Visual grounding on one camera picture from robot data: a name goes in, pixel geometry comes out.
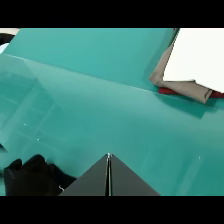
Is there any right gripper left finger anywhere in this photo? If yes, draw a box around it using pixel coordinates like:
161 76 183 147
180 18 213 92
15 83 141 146
59 153 110 197

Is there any white garment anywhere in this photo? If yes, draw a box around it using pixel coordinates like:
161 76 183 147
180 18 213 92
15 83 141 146
162 27 224 94

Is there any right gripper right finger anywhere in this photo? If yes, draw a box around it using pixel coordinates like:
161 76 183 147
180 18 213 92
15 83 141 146
108 153 160 197

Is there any black garment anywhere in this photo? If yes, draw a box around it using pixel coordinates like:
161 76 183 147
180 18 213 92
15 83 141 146
3 153 78 197

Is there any beige garment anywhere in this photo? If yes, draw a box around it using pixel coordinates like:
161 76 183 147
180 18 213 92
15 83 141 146
149 28 214 105

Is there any red garment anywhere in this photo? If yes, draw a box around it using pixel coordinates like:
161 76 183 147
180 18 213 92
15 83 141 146
157 87 224 100

